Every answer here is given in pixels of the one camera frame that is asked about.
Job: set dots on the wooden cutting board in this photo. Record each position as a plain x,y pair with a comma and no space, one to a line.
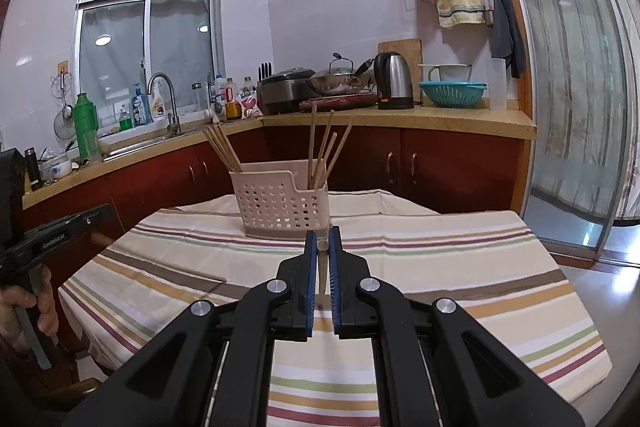
400,46

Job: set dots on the glass wok lid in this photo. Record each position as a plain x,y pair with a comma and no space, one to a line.
341,67

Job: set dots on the steel kitchen faucet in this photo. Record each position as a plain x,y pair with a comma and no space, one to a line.
173,107

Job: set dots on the steel kitchen sink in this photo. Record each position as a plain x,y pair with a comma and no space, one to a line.
150,144

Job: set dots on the clear seasoning bottle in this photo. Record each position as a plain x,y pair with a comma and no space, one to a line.
247,86

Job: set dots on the red kitchen cabinet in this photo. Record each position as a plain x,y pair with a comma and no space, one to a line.
465,167

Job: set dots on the frosted glass sliding door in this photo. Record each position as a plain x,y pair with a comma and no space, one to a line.
565,82

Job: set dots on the blue dish soap bottle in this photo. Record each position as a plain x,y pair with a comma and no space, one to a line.
139,107

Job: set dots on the striped tablecloth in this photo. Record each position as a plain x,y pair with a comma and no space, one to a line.
450,257

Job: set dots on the bunch of wooden chopsticks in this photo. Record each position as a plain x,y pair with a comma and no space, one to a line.
312,137

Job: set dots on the pink perforated utensil basket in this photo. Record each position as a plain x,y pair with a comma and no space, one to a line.
270,207

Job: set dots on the small green liquid bottle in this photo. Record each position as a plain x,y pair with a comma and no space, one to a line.
125,121

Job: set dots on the sliding kitchen window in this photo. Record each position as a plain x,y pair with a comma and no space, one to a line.
175,57

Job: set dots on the teal plastic colander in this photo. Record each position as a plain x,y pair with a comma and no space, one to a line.
452,96

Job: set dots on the pink white seasoning packet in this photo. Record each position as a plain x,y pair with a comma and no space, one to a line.
250,106

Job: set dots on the clear glass jar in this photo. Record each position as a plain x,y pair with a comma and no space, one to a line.
197,99

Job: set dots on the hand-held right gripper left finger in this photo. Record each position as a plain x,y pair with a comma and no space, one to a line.
311,292

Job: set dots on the slim wooden chopstick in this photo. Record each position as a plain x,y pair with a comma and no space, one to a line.
323,267

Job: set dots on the steel electric kettle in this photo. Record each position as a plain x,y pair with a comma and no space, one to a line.
395,82

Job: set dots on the dark grey cloth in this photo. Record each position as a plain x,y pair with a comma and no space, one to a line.
505,27

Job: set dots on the wooden kitchen countertop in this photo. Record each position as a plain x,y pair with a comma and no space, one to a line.
425,119

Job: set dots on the red induction cooker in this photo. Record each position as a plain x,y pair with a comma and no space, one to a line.
340,102

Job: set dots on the hanging mesh strainer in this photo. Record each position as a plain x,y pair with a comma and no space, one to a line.
64,127

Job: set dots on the grey rice cooker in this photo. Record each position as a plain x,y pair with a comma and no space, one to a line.
282,94

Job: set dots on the green plastic bottle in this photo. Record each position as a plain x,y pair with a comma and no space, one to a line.
86,132

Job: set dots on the white spray bottle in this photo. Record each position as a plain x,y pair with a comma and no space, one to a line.
158,104

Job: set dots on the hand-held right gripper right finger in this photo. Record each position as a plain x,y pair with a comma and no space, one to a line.
334,292

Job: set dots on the black cylindrical bottle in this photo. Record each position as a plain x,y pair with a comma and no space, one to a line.
32,169

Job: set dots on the white ceramic bowl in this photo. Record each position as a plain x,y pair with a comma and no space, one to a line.
56,169

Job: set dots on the person's left hand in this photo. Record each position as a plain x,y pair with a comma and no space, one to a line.
47,307

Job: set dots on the steel wok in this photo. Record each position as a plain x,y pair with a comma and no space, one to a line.
335,84

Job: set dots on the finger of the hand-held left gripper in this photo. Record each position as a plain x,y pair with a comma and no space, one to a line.
95,218

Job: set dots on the translucent plastic container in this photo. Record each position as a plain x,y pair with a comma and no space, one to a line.
497,87

